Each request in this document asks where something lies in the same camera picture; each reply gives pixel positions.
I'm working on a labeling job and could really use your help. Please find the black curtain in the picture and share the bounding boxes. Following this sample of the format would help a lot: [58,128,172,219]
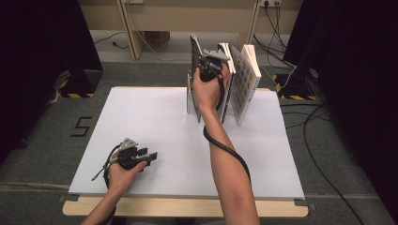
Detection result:
[283,0,398,217]
[0,0,104,160]

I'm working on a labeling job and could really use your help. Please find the person's right hand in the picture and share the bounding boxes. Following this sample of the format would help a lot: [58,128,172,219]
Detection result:
[191,63,232,111]

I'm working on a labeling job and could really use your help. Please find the beige wooden desk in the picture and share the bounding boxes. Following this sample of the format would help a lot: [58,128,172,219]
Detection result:
[78,0,303,61]

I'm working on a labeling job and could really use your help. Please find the grey floor cable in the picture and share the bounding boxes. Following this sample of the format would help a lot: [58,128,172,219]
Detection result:
[136,30,192,63]

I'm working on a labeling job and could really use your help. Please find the black floor cable with plug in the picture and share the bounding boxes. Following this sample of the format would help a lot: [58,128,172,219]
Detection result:
[93,30,130,51]

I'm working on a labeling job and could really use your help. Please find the long black floor cable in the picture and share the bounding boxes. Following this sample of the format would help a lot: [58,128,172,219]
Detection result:
[280,102,365,225]

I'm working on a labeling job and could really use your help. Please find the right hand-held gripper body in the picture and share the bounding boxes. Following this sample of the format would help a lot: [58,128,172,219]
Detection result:
[196,49,231,83]

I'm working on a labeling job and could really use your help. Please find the white wall socket strip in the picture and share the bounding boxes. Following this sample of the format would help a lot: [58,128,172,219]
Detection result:
[260,0,283,8]

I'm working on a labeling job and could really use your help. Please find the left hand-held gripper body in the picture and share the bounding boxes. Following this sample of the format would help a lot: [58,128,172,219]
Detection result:
[117,137,147,171]

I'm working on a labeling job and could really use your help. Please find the black striped-tape stand base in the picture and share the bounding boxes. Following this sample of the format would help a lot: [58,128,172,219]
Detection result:
[274,72,317,101]
[58,68,103,99]

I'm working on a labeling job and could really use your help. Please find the person's left hand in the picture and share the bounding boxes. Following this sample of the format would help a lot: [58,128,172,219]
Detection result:
[106,156,148,195]

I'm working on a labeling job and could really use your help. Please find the black glossy cover book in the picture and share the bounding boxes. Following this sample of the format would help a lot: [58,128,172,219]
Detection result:
[190,33,205,124]

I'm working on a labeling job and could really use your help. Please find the brown box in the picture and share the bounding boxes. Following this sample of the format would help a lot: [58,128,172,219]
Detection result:
[145,30,172,47]

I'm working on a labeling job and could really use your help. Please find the black cable bundle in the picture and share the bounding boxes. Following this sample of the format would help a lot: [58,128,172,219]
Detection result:
[253,2,297,69]

